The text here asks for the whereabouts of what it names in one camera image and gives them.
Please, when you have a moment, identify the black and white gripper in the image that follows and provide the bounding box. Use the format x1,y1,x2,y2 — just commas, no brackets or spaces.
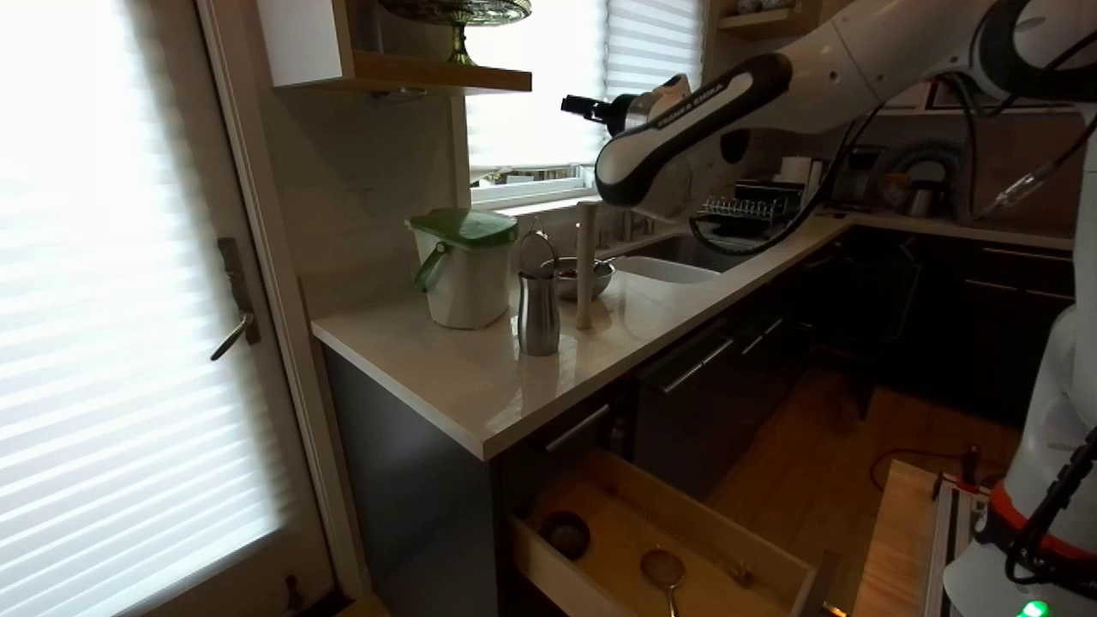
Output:
557,73,697,136

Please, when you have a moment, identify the green glass cake stand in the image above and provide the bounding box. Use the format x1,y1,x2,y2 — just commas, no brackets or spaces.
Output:
375,0,533,68

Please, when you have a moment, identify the metal bowl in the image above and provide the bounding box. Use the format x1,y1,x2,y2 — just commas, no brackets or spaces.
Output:
556,257,620,309

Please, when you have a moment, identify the white kitchen sink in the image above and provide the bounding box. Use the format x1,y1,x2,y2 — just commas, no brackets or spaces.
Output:
606,226,770,289

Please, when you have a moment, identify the white bin with green lid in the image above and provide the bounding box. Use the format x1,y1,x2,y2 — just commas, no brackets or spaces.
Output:
404,207,525,333

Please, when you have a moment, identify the black dish rack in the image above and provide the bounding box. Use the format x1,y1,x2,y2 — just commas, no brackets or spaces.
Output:
697,176,804,241

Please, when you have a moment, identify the stainless steel pitcher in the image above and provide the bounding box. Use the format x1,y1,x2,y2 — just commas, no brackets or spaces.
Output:
513,226,566,361

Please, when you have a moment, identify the dark kitchen base cabinet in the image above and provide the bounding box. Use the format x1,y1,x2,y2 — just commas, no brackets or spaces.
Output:
322,220,852,617

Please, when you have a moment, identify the dark coffee machine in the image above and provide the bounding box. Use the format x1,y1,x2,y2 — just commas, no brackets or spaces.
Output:
887,141,971,224

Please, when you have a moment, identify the black round lid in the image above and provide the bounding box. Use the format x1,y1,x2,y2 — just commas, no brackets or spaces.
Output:
539,508,594,561

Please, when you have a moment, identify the open wooden drawer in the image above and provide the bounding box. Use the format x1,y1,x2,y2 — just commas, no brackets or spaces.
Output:
506,447,821,617

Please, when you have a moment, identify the small metal strainer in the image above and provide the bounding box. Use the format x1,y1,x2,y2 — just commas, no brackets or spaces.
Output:
637,546,691,617

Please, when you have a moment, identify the wooden robot platform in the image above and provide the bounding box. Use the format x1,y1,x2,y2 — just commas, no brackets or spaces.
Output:
851,456,947,617

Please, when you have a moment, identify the wooden wall shelf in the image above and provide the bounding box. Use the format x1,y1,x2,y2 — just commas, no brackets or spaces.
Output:
253,0,539,101

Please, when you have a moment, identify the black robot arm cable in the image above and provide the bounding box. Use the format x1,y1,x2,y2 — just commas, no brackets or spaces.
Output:
682,21,1097,257

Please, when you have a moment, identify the metal door handle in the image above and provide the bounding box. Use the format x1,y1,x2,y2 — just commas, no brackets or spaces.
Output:
206,233,265,362

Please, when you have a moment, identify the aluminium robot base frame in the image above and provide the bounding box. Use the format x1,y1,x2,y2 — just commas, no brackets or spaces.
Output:
923,471,1000,617

